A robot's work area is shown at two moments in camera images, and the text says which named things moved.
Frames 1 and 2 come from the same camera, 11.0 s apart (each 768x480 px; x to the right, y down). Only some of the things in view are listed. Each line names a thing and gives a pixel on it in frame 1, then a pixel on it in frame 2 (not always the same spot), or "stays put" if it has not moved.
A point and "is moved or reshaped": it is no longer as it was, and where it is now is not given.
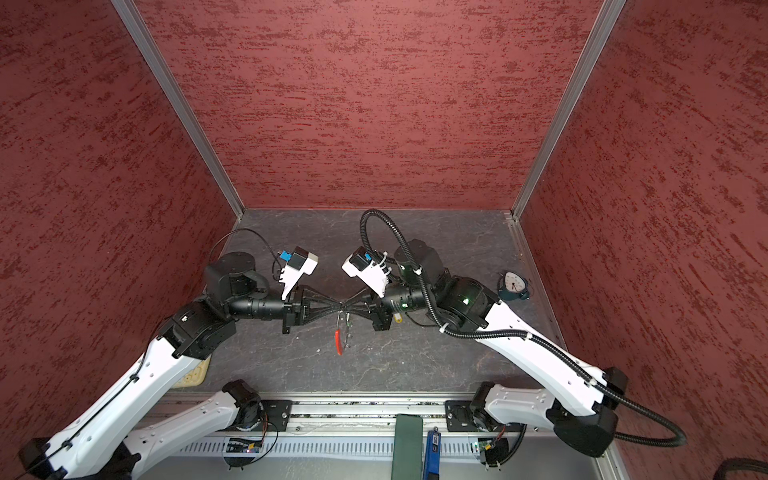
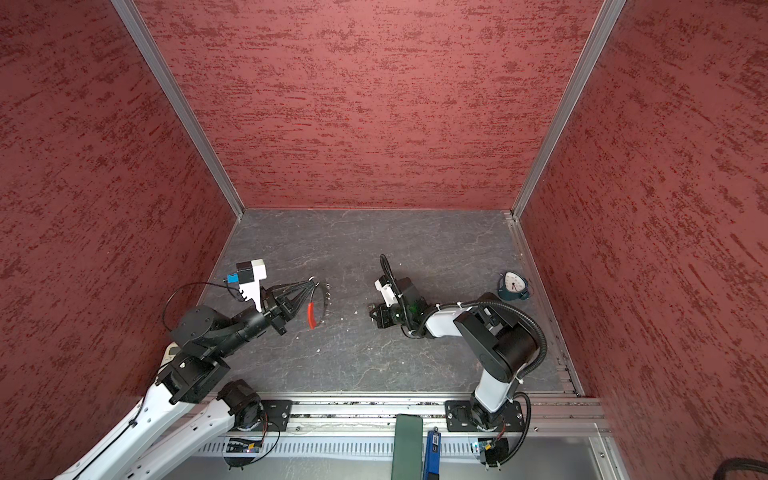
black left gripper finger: [317, 301] -> [291, 290]
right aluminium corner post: [604, 25] stays put
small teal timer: [513, 287] stays put
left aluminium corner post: [170, 85] stays put
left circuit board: [239, 445] stays put
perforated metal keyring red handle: [338, 342] is moved or reshaped
